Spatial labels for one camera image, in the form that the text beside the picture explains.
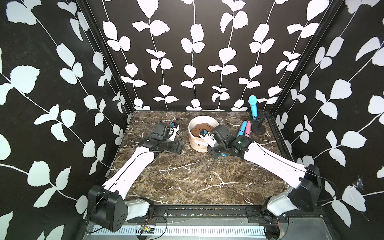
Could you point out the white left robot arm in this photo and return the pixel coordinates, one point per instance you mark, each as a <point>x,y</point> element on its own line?
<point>107,206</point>

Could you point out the pink toy microphone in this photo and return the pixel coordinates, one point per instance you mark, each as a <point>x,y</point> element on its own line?
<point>247,132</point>

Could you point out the blue toy microphone in stand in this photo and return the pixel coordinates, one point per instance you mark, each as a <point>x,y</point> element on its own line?
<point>253,104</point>

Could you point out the black microphone stand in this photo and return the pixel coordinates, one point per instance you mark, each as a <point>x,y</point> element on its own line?
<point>257,126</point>

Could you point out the brown mud lump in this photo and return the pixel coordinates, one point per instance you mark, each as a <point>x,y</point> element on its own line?
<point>196,131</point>

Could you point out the white wavy ceramic pot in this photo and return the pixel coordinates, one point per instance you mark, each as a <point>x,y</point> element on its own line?
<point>197,143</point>

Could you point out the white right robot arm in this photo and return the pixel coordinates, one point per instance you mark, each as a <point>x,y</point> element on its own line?
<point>305,182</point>

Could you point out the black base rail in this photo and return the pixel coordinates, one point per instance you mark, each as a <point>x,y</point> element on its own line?
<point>207,214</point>

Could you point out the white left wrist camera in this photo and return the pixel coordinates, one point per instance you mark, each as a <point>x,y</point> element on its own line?
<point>174,128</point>

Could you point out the blue toy microphone lying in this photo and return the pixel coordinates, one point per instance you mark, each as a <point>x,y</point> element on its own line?
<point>242,128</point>

